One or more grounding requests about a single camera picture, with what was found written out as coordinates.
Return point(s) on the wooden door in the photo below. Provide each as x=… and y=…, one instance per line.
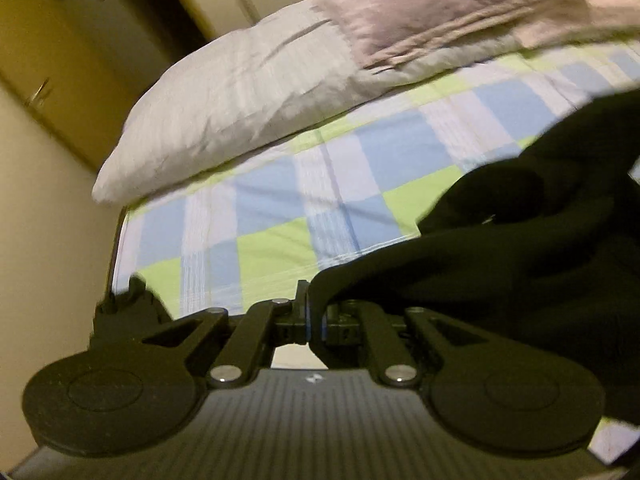
x=65, y=60

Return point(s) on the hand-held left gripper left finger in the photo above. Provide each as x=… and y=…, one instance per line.
x=302, y=316

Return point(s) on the pink folded blanket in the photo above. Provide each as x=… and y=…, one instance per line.
x=430, y=7

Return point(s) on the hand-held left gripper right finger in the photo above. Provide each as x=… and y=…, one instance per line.
x=320, y=331

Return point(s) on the white pillow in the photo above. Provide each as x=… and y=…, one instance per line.
x=240, y=105

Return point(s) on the black garment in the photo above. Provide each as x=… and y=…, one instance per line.
x=505, y=260

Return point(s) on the checkered bed sheet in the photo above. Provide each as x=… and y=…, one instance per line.
x=385, y=152

